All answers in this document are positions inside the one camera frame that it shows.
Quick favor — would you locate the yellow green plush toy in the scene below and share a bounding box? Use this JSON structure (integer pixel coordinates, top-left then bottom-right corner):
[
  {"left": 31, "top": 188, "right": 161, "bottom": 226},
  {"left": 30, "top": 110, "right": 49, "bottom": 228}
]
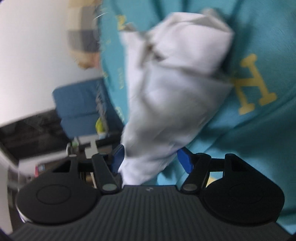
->
[{"left": 95, "top": 117, "right": 109, "bottom": 134}]

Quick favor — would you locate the white desk shelf unit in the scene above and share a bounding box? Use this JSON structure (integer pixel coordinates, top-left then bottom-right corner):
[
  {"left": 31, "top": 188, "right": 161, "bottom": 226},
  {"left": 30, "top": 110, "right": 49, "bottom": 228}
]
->
[{"left": 0, "top": 108, "right": 123, "bottom": 193}]

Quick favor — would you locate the blue covered chair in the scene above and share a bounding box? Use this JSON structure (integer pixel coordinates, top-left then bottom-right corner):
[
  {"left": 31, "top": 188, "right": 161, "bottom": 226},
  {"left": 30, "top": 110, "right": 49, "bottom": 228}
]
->
[{"left": 52, "top": 78, "right": 123, "bottom": 138}]

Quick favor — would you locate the teal patterned bed sheet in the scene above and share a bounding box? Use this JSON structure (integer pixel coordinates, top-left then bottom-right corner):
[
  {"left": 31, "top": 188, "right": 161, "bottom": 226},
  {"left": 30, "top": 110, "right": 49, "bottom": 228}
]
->
[{"left": 99, "top": 1, "right": 295, "bottom": 233}]

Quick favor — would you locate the plaid pillow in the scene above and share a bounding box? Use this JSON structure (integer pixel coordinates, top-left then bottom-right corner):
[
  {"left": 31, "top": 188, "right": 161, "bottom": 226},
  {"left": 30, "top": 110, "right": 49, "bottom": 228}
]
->
[{"left": 66, "top": 0, "right": 101, "bottom": 69}]

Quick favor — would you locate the white garment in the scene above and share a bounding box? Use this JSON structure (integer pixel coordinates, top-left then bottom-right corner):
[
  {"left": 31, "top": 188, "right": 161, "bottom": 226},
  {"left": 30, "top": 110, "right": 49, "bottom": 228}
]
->
[{"left": 119, "top": 9, "right": 234, "bottom": 185}]

